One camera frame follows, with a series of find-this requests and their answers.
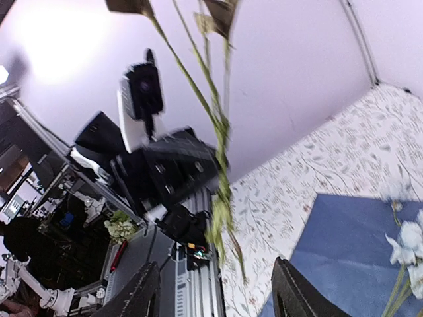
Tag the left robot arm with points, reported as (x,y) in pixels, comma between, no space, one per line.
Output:
(101,141)

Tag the left aluminium frame post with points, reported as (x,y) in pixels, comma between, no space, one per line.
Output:
(363,43)

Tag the floral patterned table mat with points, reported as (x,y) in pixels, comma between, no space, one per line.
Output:
(374,143)

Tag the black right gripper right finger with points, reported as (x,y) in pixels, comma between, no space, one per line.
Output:
(293,295)

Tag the white fake flower stems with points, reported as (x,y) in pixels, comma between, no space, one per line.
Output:
(407,252)

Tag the pale blue fake flower stems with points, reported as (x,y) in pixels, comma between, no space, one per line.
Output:
(219,19)

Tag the front aluminium rail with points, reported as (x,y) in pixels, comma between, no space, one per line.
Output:
(183,292)

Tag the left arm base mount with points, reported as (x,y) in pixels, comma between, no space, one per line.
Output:
(189,230)

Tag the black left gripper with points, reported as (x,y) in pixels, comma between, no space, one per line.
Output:
(166,171)

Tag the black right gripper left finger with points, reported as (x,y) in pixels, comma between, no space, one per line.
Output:
(139,298)

